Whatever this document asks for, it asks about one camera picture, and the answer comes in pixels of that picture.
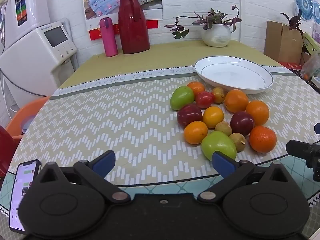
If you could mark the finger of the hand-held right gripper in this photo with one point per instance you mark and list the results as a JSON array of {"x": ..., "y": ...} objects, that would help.
[
  {"x": 307, "y": 153},
  {"x": 318, "y": 128}
]

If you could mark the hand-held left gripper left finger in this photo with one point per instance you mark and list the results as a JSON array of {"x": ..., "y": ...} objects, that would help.
[{"x": 103, "y": 162}]

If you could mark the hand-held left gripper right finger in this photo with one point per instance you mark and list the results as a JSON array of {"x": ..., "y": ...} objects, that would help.
[{"x": 224, "y": 164}]

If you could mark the brown longan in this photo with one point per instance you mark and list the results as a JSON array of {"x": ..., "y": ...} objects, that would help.
[
  {"x": 223, "y": 128},
  {"x": 238, "y": 142}
]

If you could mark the dark red passion fruit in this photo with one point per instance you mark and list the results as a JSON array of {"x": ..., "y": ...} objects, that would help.
[
  {"x": 189, "y": 115},
  {"x": 242, "y": 123}
]

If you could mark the yellow orange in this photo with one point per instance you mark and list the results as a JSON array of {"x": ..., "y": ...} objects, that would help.
[{"x": 213, "y": 117}]

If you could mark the white plate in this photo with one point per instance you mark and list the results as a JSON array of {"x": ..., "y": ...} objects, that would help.
[{"x": 232, "y": 72}]

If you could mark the clear plastic bag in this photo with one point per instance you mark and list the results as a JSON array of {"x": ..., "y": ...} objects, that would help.
[{"x": 311, "y": 66}]

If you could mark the red tomato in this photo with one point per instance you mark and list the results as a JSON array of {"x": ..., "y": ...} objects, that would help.
[{"x": 204, "y": 100}]

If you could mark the red packet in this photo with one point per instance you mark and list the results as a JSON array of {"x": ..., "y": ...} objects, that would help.
[{"x": 290, "y": 65}]

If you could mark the yellow red plum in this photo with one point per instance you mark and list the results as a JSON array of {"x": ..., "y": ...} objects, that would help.
[{"x": 218, "y": 95}]

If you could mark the green yellow box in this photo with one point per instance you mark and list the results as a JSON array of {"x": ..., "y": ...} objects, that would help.
[{"x": 311, "y": 45}]

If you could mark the smartphone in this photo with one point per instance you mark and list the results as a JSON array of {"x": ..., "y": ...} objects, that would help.
[{"x": 21, "y": 195}]

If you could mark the cardboard box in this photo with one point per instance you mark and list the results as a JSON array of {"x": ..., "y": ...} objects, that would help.
[{"x": 282, "y": 42}]

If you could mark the orange plastic chair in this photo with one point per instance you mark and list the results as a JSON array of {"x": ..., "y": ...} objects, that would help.
[{"x": 25, "y": 110}]

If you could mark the red plastic stool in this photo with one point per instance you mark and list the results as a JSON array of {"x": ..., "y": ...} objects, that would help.
[{"x": 6, "y": 152}]

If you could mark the dark purple plant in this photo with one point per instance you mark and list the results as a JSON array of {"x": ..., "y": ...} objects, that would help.
[{"x": 296, "y": 21}]

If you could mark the pink bottle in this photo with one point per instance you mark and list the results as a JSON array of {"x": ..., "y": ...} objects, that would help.
[{"x": 108, "y": 37}]

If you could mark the white water dispenser with screen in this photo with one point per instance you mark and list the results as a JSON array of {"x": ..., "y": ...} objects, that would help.
[{"x": 37, "y": 55}]

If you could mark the large blue decorative plate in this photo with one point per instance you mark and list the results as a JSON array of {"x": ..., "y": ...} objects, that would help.
[{"x": 303, "y": 2}]

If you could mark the purple plant in white pot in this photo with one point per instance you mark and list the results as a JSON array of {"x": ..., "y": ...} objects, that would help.
[{"x": 216, "y": 35}]

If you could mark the red thermos jug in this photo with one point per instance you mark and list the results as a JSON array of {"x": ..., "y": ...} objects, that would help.
[{"x": 133, "y": 25}]

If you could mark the wall poster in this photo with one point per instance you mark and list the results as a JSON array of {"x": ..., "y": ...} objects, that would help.
[{"x": 105, "y": 0}]

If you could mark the white wall water purifier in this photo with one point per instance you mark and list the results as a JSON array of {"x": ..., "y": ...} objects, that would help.
[{"x": 27, "y": 5}]

